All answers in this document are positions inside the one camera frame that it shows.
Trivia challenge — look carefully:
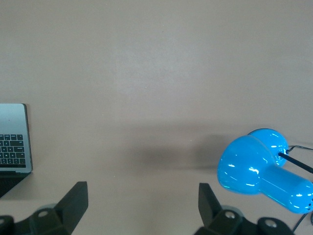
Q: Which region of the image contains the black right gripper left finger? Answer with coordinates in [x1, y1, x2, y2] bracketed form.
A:
[14, 181, 89, 235]

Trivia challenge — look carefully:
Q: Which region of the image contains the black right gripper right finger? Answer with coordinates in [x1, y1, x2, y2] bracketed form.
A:
[194, 183, 260, 235]

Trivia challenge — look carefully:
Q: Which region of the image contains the silver grey laptop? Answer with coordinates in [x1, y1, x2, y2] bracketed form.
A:
[0, 103, 33, 199]

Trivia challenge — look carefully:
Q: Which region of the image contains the glossy blue desk lamp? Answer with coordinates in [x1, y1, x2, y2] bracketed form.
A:
[217, 128, 313, 213]

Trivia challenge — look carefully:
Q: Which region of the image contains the black lamp power cable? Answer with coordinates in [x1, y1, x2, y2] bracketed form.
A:
[286, 145, 313, 233]

